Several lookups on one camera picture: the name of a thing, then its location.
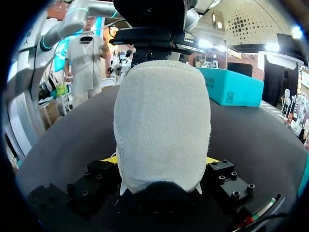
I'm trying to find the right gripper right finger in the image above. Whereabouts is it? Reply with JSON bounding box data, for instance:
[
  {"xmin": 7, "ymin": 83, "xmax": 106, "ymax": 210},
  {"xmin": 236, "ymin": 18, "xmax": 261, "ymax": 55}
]
[{"xmin": 204, "ymin": 156, "xmax": 256, "ymax": 206}]

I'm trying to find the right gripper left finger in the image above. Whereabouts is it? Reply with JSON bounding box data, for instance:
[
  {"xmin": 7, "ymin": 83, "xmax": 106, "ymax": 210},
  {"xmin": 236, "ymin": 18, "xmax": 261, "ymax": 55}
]
[{"xmin": 66, "ymin": 156, "xmax": 119, "ymax": 219}]

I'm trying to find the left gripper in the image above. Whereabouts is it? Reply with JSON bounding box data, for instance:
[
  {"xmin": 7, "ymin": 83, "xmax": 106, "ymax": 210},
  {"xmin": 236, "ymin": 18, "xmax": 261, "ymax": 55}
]
[{"xmin": 108, "ymin": 0, "xmax": 206, "ymax": 66}]

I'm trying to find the white suede shoe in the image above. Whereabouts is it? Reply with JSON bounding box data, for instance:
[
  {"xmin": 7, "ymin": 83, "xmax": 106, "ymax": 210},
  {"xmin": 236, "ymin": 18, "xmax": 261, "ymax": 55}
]
[{"xmin": 112, "ymin": 59, "xmax": 213, "ymax": 196}]

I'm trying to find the teal box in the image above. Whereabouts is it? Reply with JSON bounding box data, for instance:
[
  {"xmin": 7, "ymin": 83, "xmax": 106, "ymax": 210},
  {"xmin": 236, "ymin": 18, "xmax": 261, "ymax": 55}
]
[
  {"xmin": 297, "ymin": 166, "xmax": 309, "ymax": 199},
  {"xmin": 197, "ymin": 67, "xmax": 265, "ymax": 108}
]

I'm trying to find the person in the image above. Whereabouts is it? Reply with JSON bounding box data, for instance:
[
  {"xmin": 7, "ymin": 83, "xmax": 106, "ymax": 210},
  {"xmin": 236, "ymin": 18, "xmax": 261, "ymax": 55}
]
[{"xmin": 63, "ymin": 15, "xmax": 111, "ymax": 108}]

